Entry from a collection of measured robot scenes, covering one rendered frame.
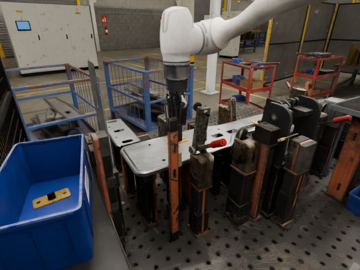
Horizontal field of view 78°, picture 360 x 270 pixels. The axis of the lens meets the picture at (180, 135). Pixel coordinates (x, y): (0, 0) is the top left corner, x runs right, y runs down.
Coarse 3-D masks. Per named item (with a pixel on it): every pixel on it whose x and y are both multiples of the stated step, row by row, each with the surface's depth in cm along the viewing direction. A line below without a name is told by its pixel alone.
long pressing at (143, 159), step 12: (240, 120) 112; (192, 132) 99; (216, 132) 99; (252, 132) 102; (132, 144) 90; (144, 144) 89; (156, 144) 89; (180, 144) 89; (228, 144) 89; (132, 156) 81; (144, 156) 81; (156, 156) 81; (132, 168) 75; (144, 168) 74; (156, 168) 74; (168, 168) 76
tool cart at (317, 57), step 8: (304, 56) 436; (312, 56) 413; (320, 56) 392; (328, 56) 423; (336, 56) 433; (296, 64) 434; (296, 72) 438; (304, 72) 432; (312, 72) 422; (320, 72) 437; (328, 72) 433; (336, 72) 439; (312, 80) 412; (312, 88) 417; (320, 88) 460; (312, 96) 430
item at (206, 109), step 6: (198, 102) 68; (198, 108) 65; (204, 108) 65; (210, 108) 66; (198, 114) 66; (204, 114) 65; (198, 120) 66; (204, 120) 67; (198, 126) 67; (204, 126) 68; (198, 132) 68; (204, 132) 70; (198, 138) 70; (204, 138) 71; (192, 144) 73; (198, 144) 71; (204, 144) 73
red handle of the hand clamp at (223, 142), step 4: (216, 140) 63; (220, 140) 61; (224, 140) 61; (208, 144) 66; (212, 144) 64; (216, 144) 62; (220, 144) 61; (224, 144) 61; (200, 148) 71; (204, 148) 69
